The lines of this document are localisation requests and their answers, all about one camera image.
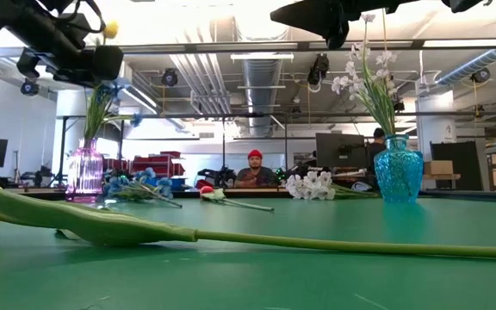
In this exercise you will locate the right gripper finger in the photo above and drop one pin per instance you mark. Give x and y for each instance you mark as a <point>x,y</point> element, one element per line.
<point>308,17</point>

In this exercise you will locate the blue artificial flower bunch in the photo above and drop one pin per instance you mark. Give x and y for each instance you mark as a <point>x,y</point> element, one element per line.
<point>95,116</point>
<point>114,186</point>

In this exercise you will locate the white artificial flower bunch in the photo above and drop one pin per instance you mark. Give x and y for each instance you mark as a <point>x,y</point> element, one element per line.
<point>381,107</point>
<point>312,185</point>

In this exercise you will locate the pink ribbed glass vase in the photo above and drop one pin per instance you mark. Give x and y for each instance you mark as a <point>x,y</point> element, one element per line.
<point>85,172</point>

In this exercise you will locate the red artificial tulip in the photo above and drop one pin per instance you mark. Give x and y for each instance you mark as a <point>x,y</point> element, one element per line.
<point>207,190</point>

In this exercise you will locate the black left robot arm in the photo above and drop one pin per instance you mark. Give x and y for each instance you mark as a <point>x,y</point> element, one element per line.
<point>45,30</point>

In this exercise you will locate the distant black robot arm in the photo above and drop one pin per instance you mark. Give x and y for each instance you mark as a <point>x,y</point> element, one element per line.
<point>218,176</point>

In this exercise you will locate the blue textured glass vase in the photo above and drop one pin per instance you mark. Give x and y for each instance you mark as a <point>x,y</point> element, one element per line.
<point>398,172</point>

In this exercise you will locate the white round column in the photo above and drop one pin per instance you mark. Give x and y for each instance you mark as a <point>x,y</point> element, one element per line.
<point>69,120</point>

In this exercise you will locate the red storage bins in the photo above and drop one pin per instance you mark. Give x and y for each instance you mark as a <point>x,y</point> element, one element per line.
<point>162,163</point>

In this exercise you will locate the white square column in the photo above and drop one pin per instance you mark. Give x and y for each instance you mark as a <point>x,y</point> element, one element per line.
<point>437,125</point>

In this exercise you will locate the blue storage bin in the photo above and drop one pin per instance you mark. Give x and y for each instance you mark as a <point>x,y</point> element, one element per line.
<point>178,183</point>

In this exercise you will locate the brown cardboard box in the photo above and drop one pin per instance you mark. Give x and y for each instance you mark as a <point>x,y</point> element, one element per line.
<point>438,167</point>

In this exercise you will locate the large black panel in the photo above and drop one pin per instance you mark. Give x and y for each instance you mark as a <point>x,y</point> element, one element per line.
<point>467,159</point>

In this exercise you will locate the green table mat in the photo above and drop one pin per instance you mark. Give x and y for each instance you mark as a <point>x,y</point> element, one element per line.
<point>248,284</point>

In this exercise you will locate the black metal rack frame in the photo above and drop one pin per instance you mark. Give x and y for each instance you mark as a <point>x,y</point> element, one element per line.
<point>166,115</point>

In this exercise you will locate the silver round ceiling duct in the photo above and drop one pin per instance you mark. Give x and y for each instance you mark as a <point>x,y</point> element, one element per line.
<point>261,86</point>

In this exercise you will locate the silver corrugated ceiling duct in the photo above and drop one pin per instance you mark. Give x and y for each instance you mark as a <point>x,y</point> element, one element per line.
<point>467,66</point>

